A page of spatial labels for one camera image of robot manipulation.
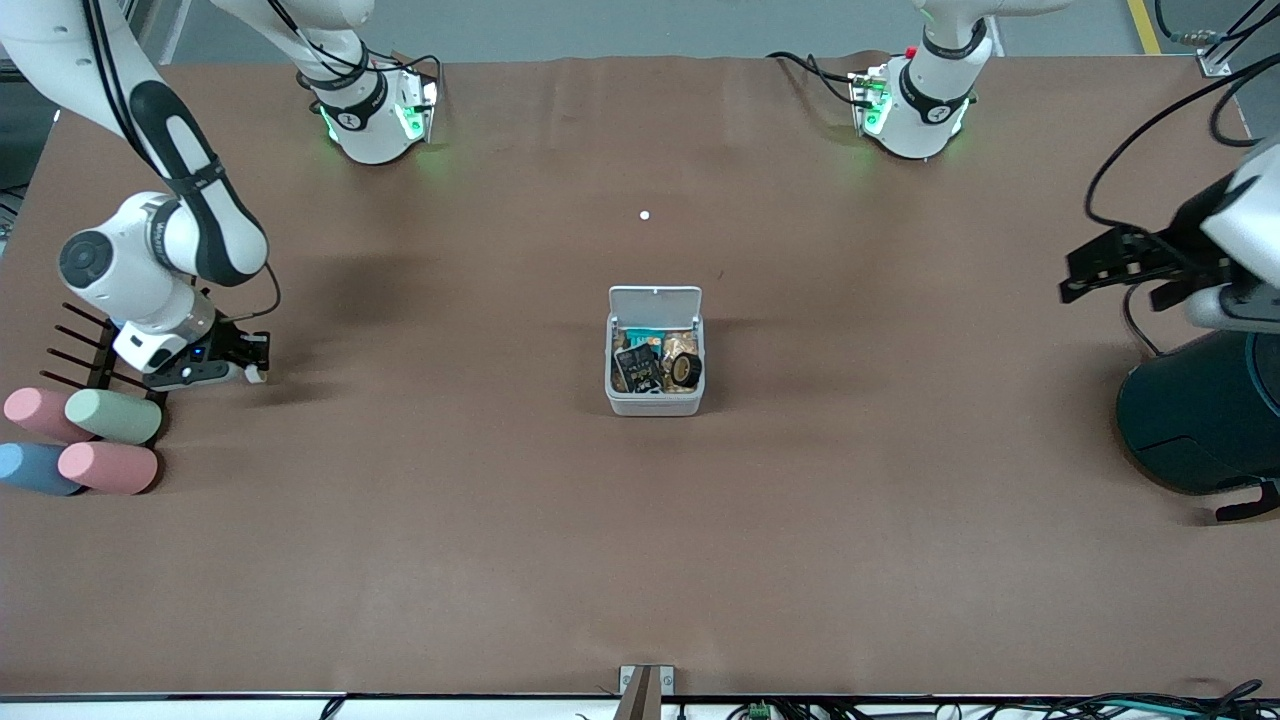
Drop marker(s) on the blue plastic cup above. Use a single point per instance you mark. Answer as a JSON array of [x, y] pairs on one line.
[[32, 468]]

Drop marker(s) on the pink plastic cup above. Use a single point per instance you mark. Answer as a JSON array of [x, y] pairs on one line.
[[108, 468], [35, 412]]

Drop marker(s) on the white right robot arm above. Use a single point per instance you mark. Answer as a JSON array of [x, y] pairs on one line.
[[130, 260]]

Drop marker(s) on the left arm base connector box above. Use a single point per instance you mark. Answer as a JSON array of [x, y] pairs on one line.
[[870, 100]]

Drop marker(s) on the black snack wrapper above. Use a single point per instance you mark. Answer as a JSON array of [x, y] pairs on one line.
[[637, 368]]

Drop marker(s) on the black tape roll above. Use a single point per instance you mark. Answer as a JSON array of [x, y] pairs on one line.
[[686, 370]]

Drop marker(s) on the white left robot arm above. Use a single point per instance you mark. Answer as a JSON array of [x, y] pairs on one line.
[[930, 100]]

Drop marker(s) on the black cup rack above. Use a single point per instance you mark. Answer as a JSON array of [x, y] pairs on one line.
[[95, 360]]

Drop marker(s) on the gold snack wrapper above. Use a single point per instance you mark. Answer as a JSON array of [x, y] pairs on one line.
[[680, 343]]

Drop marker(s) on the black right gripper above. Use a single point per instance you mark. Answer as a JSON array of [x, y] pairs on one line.
[[233, 347]]

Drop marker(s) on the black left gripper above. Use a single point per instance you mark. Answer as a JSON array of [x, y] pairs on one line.
[[1197, 232]]

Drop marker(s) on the metal table edge bracket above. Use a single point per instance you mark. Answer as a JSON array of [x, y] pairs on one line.
[[646, 690]]

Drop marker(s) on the teal snack wrapper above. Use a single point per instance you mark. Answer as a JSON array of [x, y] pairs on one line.
[[640, 335]]

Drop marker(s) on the aluminium frame profile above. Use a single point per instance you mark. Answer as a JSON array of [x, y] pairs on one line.
[[1225, 55]]

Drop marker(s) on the dark teal round appliance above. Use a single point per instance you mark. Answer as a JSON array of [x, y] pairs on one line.
[[1200, 420]]

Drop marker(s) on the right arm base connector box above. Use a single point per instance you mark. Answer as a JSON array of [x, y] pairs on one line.
[[418, 108]]

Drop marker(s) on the green plastic cup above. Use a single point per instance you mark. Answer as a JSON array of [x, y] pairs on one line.
[[112, 416]]

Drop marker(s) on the white square trash bin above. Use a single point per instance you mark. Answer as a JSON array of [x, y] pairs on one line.
[[655, 302]]

